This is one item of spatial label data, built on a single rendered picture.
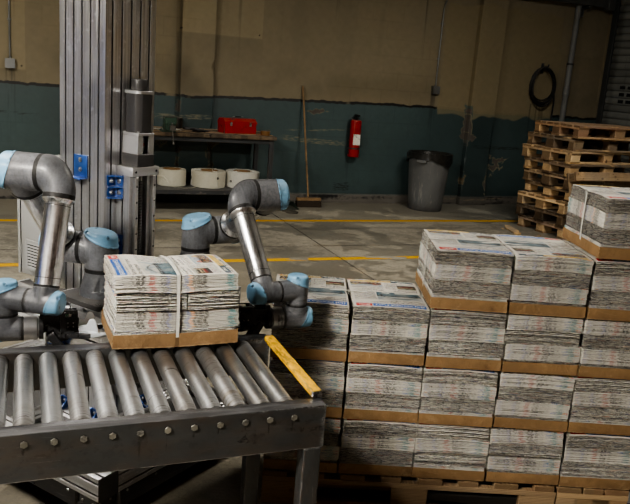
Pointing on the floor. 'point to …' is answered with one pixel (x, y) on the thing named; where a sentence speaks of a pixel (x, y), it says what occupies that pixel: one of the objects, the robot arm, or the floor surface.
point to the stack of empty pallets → (550, 197)
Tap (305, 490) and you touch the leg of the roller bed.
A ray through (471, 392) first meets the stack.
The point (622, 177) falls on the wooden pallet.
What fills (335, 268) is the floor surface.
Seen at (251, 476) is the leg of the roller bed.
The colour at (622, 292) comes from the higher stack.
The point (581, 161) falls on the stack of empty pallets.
